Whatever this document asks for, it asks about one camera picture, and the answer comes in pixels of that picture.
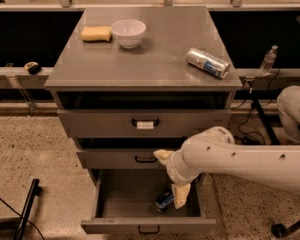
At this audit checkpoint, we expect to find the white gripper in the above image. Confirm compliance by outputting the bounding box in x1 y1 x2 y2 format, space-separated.
153 149 200 209

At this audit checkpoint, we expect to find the blue pepsi can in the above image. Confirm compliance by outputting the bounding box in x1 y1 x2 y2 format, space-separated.
154 191 174 213

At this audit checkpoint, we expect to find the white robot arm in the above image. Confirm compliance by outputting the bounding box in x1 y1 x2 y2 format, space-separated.
154 126 300 209

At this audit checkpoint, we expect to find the grey open bottom drawer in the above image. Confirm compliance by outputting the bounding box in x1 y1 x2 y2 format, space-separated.
81 169 216 235

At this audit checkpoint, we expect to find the grey middle drawer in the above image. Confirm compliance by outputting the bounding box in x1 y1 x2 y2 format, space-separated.
77 149 163 169

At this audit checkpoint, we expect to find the grey drawer cabinet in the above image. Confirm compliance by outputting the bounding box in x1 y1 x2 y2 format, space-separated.
44 5 243 235

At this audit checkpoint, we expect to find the grey top drawer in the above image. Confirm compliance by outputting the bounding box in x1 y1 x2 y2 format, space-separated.
58 109 231 138

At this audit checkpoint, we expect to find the silver blue energy drink can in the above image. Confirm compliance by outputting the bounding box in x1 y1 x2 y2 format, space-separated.
186 48 230 79

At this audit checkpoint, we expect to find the black office chair base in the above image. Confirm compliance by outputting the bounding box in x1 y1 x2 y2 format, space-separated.
271 220 300 239

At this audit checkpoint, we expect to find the black stand leg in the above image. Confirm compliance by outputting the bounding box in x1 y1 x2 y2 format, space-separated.
13 179 42 240

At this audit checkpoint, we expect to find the person in beige trousers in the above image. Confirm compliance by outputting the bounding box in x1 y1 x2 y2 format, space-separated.
277 86 300 145

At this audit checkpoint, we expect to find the white bowl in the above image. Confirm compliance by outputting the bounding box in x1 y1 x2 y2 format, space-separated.
111 19 146 49

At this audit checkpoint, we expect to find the clear plastic water bottle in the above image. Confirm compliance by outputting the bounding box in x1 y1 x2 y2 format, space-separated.
260 45 278 76

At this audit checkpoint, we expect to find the yellow sponge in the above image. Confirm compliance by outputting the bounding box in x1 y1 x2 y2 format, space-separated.
80 26 111 42

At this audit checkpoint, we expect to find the black yellow tape measure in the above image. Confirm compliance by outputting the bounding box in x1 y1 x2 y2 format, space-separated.
24 61 41 75

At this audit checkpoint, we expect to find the black power adapter with cable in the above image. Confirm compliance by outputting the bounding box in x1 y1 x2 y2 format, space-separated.
233 80 268 147

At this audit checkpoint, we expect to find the black floor cable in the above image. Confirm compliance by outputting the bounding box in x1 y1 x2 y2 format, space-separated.
0 188 46 240

